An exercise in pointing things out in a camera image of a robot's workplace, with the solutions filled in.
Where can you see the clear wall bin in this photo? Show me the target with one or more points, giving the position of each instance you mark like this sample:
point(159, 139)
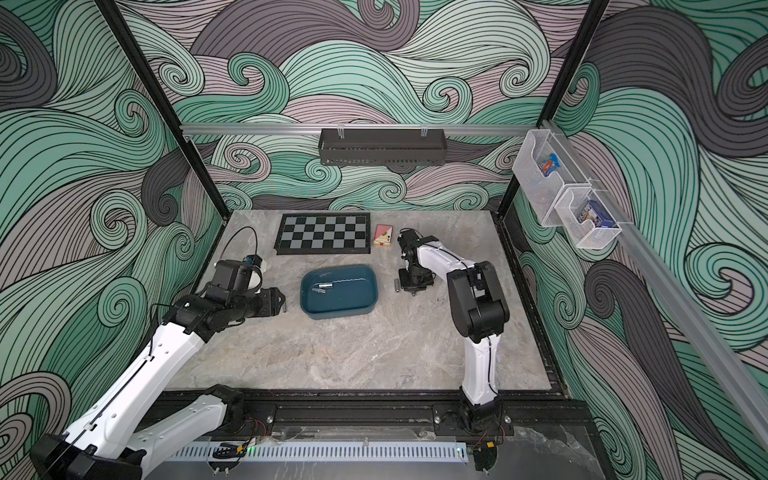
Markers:
point(584, 235)
point(543, 192)

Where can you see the black frame post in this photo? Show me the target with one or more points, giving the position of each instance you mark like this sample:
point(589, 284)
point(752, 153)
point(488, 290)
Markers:
point(117, 24)
point(568, 29)

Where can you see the black frame post left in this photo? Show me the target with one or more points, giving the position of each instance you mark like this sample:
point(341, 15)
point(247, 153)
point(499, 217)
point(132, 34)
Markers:
point(117, 24)

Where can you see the black frame post right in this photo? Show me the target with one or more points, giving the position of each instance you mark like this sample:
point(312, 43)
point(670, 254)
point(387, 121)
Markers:
point(568, 29)

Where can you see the white slotted cable duct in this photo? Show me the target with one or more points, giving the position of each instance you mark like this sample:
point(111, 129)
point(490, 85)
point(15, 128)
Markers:
point(327, 451)

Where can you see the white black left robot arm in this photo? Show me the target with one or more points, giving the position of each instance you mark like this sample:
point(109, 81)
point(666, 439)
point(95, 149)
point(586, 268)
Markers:
point(107, 443)

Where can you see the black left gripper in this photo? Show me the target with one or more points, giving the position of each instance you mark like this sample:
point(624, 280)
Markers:
point(271, 303)

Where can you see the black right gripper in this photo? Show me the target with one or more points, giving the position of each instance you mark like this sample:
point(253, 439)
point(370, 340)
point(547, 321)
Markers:
point(409, 283)

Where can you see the clear wall bin near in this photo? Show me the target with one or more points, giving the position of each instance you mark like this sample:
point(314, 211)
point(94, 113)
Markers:
point(584, 235)

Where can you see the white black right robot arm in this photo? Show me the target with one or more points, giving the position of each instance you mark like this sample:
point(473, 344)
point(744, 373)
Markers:
point(478, 308)

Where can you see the teal plastic storage box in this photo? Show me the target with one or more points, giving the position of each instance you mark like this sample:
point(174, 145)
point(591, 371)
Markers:
point(354, 292)

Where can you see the black wall shelf tray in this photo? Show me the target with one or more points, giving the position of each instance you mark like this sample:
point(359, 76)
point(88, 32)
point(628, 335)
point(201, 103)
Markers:
point(397, 148)

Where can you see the blue red item in bin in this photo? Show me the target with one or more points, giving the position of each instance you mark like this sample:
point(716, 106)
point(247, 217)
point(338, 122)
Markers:
point(549, 164)

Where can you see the aluminium rail right wall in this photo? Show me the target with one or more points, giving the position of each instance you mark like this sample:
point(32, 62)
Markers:
point(743, 390)

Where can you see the aluminium rail back wall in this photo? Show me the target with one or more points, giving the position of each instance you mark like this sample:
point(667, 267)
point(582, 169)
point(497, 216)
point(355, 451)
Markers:
point(303, 129)

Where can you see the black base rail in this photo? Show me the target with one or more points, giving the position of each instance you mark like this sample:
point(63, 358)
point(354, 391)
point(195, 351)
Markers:
point(443, 412)

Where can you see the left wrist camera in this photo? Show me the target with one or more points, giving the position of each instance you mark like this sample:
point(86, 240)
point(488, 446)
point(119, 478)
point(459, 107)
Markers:
point(239, 276)

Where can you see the aluminium rail wall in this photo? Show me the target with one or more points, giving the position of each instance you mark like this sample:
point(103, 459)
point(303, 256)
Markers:
point(743, 390)
point(303, 129)

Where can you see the small red card box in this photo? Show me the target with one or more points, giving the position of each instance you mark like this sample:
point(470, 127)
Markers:
point(383, 235)

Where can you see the blue box in bin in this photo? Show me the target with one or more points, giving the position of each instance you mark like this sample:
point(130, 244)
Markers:
point(595, 212)

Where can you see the clear wall bin far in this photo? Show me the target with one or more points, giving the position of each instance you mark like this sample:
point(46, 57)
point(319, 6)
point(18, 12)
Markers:
point(543, 192)

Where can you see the black grey chessboard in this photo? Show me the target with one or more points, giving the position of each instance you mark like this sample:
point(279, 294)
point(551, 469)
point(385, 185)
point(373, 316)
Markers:
point(323, 234)

